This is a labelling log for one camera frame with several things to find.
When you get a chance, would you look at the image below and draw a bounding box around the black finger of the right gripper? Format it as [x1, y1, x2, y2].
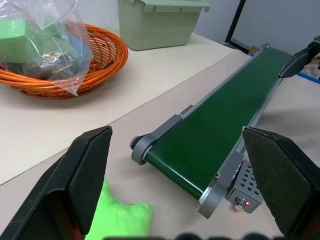
[278, 47, 314, 79]

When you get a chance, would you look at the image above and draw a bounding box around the clear plastic bag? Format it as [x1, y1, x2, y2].
[0, 0, 95, 97]

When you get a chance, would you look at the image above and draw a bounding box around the black frame post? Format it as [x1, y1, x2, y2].
[224, 0, 251, 53]

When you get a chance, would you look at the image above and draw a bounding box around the dark item in bag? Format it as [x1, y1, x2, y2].
[6, 51, 79, 81]

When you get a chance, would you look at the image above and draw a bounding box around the pale green bin lid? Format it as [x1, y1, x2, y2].
[138, 0, 211, 14]

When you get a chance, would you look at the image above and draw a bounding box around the green foam block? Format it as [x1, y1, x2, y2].
[0, 17, 28, 41]

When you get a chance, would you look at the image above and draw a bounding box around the orange wicker basket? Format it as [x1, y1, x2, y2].
[0, 23, 129, 100]

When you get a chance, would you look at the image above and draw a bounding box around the blue bar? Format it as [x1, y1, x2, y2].
[299, 71, 320, 85]

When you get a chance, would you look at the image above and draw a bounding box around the green conveyor belt grey frame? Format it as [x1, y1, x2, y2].
[129, 42, 294, 220]

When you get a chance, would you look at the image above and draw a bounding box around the bright green plush toy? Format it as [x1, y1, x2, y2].
[84, 179, 154, 237]

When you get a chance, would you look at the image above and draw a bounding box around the pale green storage bin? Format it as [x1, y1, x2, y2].
[117, 0, 202, 52]

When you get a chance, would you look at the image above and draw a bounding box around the grey box with knob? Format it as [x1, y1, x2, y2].
[224, 159, 263, 215]

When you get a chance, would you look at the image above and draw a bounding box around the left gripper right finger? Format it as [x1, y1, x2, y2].
[241, 126, 320, 240]

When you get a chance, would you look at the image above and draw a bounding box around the blue item in bag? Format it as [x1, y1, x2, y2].
[67, 34, 92, 60]

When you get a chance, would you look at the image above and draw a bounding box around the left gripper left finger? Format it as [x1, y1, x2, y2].
[0, 125, 113, 240]

